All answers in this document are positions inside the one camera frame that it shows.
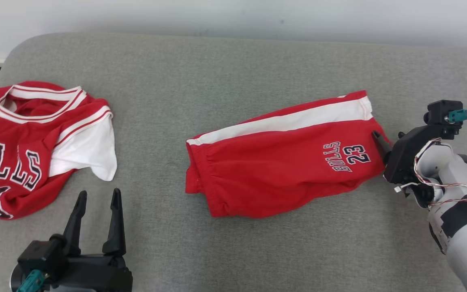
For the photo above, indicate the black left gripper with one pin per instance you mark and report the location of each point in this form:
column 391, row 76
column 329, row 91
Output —
column 95, row 273

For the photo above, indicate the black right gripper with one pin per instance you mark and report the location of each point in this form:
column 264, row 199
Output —
column 401, row 162

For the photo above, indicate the red shorts with white stripe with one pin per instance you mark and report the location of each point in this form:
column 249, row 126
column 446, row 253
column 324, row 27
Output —
column 274, row 166

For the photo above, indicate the red white Bulls jersey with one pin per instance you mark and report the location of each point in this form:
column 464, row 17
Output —
column 18, row 134

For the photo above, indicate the grey fabric sofa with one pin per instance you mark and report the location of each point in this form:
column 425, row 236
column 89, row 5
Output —
column 217, row 65

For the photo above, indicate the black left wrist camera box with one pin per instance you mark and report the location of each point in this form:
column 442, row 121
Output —
column 41, row 255

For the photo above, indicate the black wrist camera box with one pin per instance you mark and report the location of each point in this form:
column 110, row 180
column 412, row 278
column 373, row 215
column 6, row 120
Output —
column 440, row 111
column 41, row 255

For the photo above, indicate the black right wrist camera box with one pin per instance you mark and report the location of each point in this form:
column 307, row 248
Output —
column 440, row 111

